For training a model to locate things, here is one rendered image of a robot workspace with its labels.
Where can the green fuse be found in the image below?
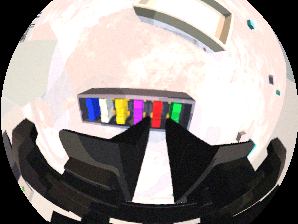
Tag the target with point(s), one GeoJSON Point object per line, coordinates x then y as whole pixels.
{"type": "Point", "coordinates": [174, 111]}

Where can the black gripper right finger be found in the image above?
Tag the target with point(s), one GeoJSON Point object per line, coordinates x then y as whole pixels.
{"type": "Point", "coordinates": [191, 159]}

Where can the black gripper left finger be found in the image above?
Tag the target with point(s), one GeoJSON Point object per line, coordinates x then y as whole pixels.
{"type": "Point", "coordinates": [123, 154]}

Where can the magenta fuse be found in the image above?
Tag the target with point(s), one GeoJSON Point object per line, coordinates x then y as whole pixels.
{"type": "Point", "coordinates": [138, 108]}

